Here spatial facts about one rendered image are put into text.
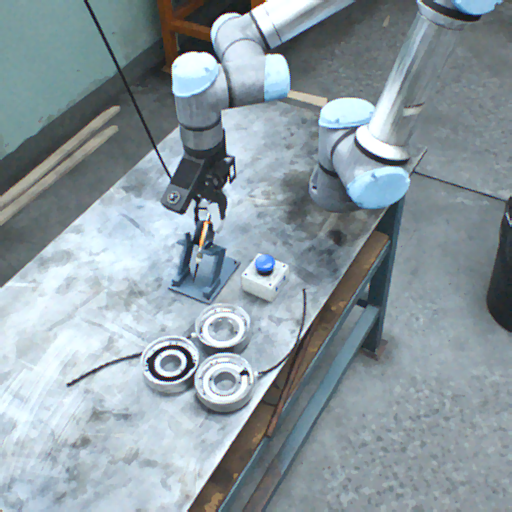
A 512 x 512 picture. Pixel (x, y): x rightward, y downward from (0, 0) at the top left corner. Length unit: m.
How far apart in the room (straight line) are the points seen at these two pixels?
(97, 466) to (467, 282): 1.67
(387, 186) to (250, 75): 0.37
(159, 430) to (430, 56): 0.79
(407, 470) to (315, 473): 0.26
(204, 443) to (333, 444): 0.95
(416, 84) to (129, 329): 0.70
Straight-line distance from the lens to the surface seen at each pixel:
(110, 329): 1.36
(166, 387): 1.22
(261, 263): 1.33
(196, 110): 1.15
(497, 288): 2.35
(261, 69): 1.16
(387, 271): 1.96
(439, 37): 1.23
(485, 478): 2.12
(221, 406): 1.19
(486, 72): 3.65
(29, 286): 1.48
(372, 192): 1.34
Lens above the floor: 1.85
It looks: 47 degrees down
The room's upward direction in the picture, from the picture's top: 3 degrees counter-clockwise
